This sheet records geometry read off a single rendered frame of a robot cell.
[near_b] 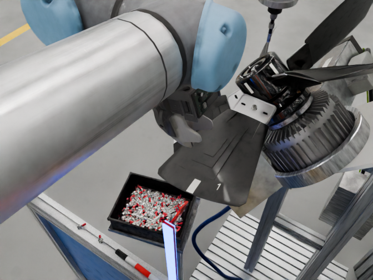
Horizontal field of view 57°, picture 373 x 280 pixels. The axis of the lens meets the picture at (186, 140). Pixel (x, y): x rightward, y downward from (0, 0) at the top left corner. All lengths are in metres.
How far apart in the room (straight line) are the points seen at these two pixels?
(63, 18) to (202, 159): 0.46
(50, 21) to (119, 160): 1.89
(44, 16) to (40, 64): 0.16
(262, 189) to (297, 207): 1.19
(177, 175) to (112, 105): 0.52
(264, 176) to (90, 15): 0.66
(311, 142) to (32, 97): 0.72
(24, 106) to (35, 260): 1.85
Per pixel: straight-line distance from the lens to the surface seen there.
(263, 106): 0.83
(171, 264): 0.79
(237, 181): 0.69
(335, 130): 0.86
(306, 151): 0.85
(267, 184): 0.92
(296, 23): 3.53
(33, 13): 0.39
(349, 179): 1.21
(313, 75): 0.60
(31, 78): 0.21
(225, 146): 0.74
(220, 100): 0.96
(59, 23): 0.36
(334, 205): 1.26
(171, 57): 0.27
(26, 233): 2.12
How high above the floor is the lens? 1.75
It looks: 50 degrees down
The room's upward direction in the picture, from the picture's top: straight up
